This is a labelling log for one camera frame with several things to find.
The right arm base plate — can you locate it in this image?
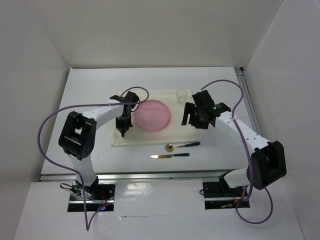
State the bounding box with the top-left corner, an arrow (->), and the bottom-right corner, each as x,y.
199,181 -> 250,210

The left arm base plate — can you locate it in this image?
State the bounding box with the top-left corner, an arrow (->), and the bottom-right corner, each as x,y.
60,182 -> 116,213

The pink plate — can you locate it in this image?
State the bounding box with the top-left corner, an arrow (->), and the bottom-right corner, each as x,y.
134,99 -> 171,132

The front aluminium rail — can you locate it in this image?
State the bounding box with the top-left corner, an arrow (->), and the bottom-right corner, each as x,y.
39,169 -> 229,182

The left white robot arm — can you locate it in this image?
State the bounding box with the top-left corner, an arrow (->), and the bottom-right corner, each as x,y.
58,91 -> 140,200

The gold spoon green handle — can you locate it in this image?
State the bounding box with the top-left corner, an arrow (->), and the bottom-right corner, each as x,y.
164,141 -> 201,152

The clear plastic cup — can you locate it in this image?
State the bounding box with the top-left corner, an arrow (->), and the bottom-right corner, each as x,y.
175,89 -> 188,105

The gold knife green handle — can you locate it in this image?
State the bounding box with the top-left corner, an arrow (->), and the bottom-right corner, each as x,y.
150,153 -> 190,159

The right aluminium rail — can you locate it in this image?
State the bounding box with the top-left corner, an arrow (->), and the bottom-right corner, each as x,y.
234,66 -> 276,178

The aluminium rail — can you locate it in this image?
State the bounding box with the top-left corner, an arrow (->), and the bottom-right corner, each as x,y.
39,169 -> 229,182
234,66 -> 276,178

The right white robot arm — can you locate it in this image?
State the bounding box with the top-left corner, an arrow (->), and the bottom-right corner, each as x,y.
181,90 -> 287,196

